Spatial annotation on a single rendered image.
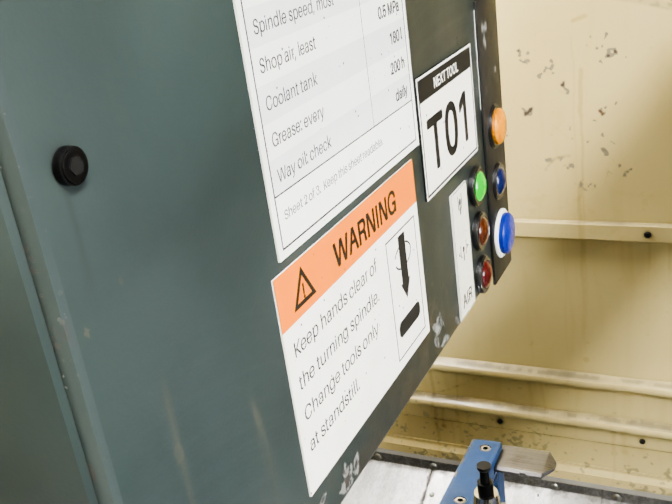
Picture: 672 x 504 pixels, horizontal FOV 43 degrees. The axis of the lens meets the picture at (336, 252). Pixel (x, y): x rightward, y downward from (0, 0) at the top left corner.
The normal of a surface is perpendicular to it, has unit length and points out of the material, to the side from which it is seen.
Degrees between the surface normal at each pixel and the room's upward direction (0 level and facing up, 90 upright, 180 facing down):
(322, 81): 90
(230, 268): 90
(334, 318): 90
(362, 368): 90
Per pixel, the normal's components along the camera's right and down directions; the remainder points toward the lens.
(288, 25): 0.90, 0.05
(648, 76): -0.43, 0.40
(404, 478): -0.29, -0.66
